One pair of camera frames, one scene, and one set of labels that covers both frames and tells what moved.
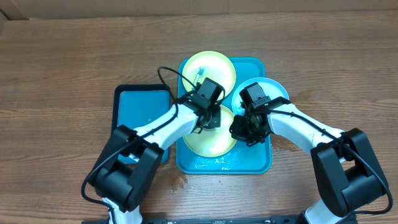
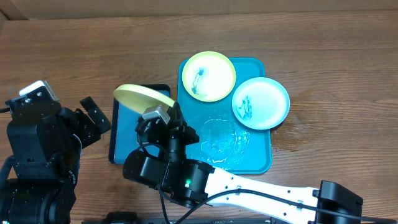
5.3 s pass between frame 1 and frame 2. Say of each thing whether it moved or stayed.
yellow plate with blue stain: stayed
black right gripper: moved
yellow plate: moved
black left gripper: moved
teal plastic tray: stayed
